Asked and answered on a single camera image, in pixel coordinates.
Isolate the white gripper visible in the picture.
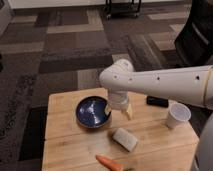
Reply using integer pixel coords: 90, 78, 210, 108
104, 92, 133, 120

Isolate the blue ceramic bowl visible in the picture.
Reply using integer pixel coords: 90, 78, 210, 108
75, 96, 111, 129

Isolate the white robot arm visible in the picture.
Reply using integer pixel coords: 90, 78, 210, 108
99, 59, 213, 171

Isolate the white sponge block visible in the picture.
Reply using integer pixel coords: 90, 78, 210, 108
113, 128, 138, 152

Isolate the black rectangular device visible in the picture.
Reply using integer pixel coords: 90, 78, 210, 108
146, 96, 169, 107

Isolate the orange carrot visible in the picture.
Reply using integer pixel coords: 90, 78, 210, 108
95, 155, 124, 171

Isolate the white paper cup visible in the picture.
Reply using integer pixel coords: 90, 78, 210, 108
165, 103, 191, 129

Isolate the black office chair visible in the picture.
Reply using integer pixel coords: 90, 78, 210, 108
175, 0, 213, 66

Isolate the black rolling cart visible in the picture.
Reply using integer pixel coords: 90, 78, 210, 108
104, 0, 142, 20

